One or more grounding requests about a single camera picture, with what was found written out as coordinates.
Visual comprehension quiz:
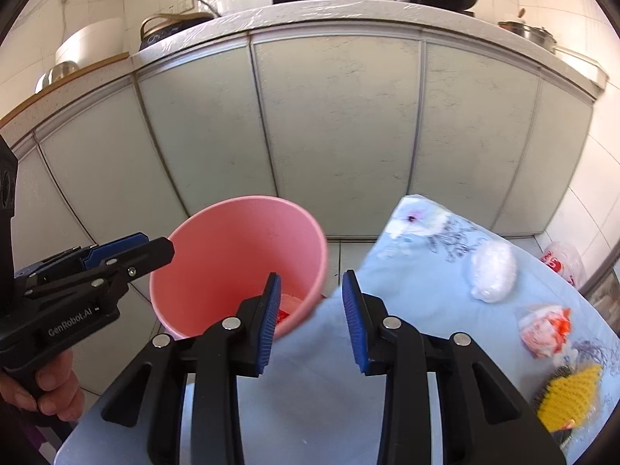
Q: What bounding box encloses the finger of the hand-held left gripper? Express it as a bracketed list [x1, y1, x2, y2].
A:
[14, 232, 149, 282]
[22, 236, 175, 312]

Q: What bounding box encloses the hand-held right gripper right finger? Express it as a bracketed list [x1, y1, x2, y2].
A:
[341, 269, 567, 465]

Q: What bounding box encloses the yellow foam net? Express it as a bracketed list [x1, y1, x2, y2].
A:
[537, 364, 604, 433]

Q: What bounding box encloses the steel pot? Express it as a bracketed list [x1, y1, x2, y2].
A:
[498, 8, 556, 52]

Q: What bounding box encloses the steel bowl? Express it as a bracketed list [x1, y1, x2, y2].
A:
[35, 60, 81, 94]

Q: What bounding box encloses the white crumpled plastic bag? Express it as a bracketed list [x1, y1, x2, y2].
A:
[465, 239, 518, 304]

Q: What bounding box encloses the red paper scrap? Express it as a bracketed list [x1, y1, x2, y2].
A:
[275, 294, 310, 324]

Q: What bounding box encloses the red white plastic bag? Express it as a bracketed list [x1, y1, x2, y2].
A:
[540, 241, 586, 289]

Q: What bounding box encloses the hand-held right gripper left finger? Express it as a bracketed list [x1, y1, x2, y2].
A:
[101, 272, 282, 465]

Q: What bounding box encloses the light blue floral cloth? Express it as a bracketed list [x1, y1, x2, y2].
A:
[54, 195, 620, 465]

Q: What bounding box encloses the white rectangular tray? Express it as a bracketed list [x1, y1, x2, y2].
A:
[552, 46, 609, 90]

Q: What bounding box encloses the person's left hand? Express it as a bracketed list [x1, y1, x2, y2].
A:
[0, 348, 86, 417]

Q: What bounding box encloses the white rice cooker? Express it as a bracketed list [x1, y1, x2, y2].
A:
[55, 20, 129, 76]

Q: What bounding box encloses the orange white plastic wrapper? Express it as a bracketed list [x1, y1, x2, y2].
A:
[517, 304, 575, 359]

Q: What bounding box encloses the pale green kitchen cabinet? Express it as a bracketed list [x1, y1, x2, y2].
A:
[0, 0, 609, 274]

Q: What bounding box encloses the steel wool scrubber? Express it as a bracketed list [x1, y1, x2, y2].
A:
[530, 364, 589, 415]

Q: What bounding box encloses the pink plastic bucket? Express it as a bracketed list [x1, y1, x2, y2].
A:
[149, 196, 329, 341]

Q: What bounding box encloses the black electric cooker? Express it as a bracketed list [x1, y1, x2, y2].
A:
[139, 12, 216, 52]

